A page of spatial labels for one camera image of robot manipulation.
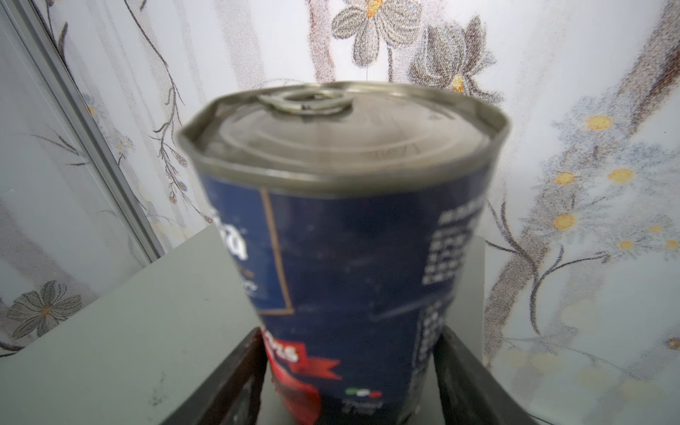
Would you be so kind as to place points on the blue red tomato can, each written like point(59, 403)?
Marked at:
point(348, 209)

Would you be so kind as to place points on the grey metal cabinet box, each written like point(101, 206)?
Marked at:
point(136, 354)

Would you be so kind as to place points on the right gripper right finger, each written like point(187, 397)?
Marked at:
point(468, 393)

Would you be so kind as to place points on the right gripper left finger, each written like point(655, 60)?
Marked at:
point(232, 393)

